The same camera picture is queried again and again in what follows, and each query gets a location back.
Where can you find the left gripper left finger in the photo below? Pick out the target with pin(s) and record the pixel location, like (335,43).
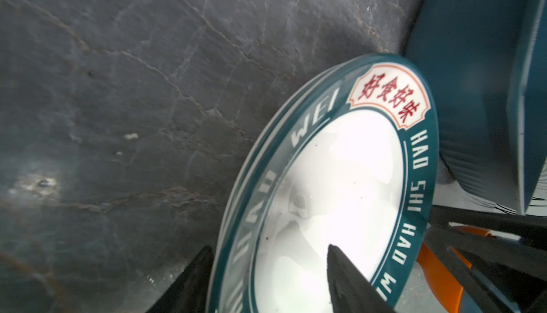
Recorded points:
(188,293)

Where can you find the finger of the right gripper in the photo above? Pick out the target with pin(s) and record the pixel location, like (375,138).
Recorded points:
(517,290)
(531,229)

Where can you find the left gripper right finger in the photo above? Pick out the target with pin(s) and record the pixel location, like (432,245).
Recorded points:
(349,290)

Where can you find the teal rim hao wei plate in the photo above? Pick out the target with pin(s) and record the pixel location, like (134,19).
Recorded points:
(349,160)

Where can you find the teal plastic bin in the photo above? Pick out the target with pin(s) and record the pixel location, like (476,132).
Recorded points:
(485,61)

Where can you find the orange bowl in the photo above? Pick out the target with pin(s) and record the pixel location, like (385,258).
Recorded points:
(445,287)

